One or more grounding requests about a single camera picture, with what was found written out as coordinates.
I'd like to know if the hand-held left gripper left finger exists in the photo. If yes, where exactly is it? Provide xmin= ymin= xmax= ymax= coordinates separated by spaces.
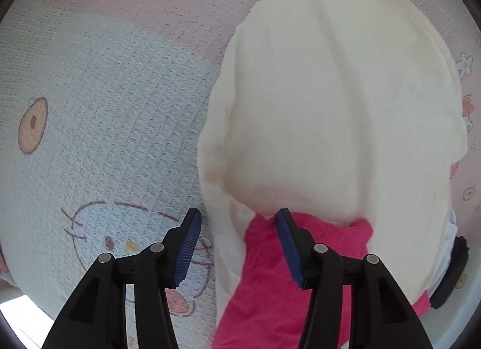
xmin=42 ymin=207 xmax=201 ymax=349

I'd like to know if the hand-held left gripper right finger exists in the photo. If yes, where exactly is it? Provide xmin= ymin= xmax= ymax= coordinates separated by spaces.
xmin=275 ymin=208 xmax=433 ymax=349

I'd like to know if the cream and pink t-shirt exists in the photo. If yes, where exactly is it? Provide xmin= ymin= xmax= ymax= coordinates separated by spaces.
xmin=197 ymin=0 xmax=469 ymax=349

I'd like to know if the white shirt with navy stripes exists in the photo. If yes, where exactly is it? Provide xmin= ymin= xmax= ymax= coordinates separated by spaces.
xmin=431 ymin=208 xmax=460 ymax=290

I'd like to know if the black garment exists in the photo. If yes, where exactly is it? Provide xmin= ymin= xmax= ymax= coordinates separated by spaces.
xmin=429 ymin=235 xmax=470 ymax=311

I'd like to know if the pink white cat print blanket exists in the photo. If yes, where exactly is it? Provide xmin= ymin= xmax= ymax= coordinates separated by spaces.
xmin=0 ymin=0 xmax=481 ymax=349

